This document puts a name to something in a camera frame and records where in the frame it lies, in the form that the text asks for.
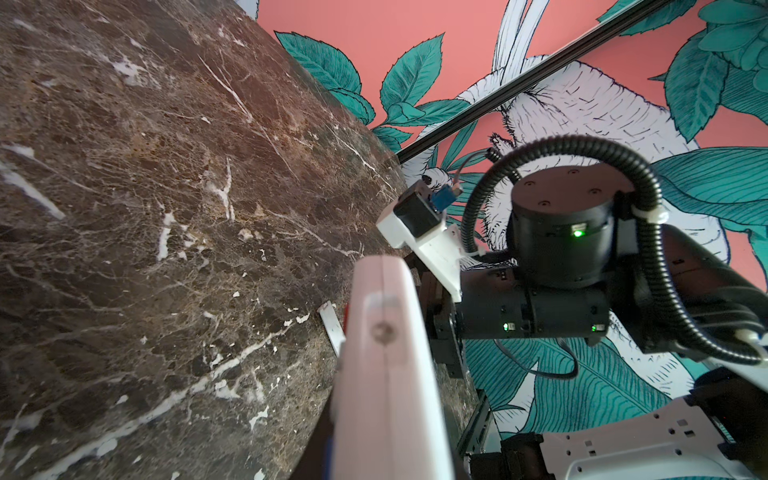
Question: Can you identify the right black frame post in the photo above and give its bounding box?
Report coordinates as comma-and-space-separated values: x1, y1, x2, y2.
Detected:
397, 0, 670, 164

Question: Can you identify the white remote control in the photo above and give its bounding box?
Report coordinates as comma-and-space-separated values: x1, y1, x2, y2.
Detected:
328, 256, 455, 479

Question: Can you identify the white battery compartment cover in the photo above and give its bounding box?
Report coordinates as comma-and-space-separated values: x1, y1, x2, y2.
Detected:
317, 301, 346, 356

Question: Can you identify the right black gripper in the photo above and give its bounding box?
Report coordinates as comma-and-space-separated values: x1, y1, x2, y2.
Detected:
407, 253, 474, 378

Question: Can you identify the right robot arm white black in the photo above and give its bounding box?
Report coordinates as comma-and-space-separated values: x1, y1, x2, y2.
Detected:
393, 135, 767, 479

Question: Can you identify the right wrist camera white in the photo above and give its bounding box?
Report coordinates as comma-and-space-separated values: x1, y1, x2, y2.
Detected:
376, 180, 466, 303

